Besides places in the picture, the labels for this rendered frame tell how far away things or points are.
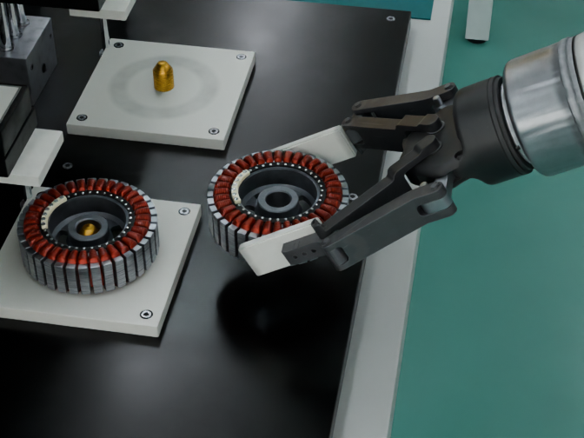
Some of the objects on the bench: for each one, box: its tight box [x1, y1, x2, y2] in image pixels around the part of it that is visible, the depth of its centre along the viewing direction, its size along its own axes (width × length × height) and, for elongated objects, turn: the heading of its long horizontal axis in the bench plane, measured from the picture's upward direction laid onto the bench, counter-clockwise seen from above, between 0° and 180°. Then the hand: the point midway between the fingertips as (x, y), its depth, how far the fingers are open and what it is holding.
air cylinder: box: [0, 16, 57, 105], centre depth 123 cm, size 5×8×6 cm
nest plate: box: [66, 38, 256, 150], centre depth 122 cm, size 15×15×1 cm
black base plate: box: [0, 0, 411, 438], centre depth 115 cm, size 47×64×2 cm
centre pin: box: [153, 60, 175, 92], centre depth 121 cm, size 2×2×3 cm
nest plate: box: [0, 187, 202, 337], centre depth 104 cm, size 15×15×1 cm
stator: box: [17, 178, 160, 295], centre depth 103 cm, size 11×11×4 cm
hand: (282, 203), depth 100 cm, fingers closed on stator, 11 cm apart
